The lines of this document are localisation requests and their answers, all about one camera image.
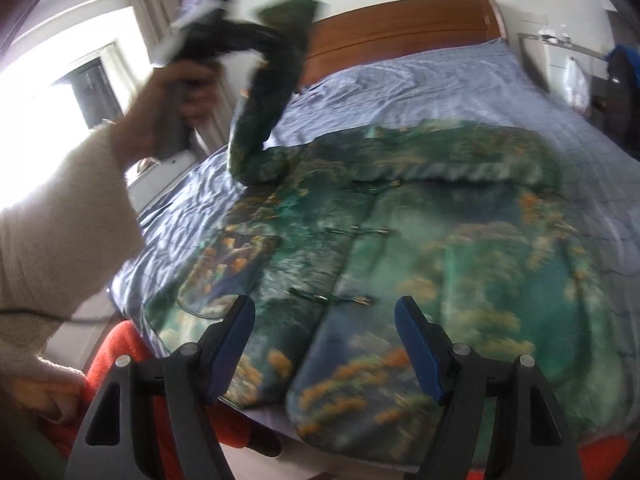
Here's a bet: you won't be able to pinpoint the green patterned silk jacket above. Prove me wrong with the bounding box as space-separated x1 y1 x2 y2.
143 0 630 466

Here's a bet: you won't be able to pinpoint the cream fleece left forearm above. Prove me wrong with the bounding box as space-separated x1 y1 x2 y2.
0 127 147 426

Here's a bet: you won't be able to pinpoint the black and blue hung clothes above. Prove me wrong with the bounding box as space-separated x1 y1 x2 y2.
592 44 639 159

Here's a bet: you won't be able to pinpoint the person left hand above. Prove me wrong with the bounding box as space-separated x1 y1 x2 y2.
110 60 221 171

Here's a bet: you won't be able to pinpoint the beige curtain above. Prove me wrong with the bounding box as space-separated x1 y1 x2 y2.
129 0 235 158

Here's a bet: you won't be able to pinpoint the orange fleece trousers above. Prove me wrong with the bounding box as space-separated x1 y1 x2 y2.
39 321 630 479

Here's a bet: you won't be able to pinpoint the brown wooden headboard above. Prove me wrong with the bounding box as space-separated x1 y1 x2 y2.
299 0 508 87

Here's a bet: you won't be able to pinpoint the blue checked bed duvet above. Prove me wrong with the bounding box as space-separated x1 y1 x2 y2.
114 42 639 428

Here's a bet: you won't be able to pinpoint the grey white side desk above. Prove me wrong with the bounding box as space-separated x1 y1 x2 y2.
518 34 608 116

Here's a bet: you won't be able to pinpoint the white plastic bag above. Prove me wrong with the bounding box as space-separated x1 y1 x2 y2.
562 56 591 115

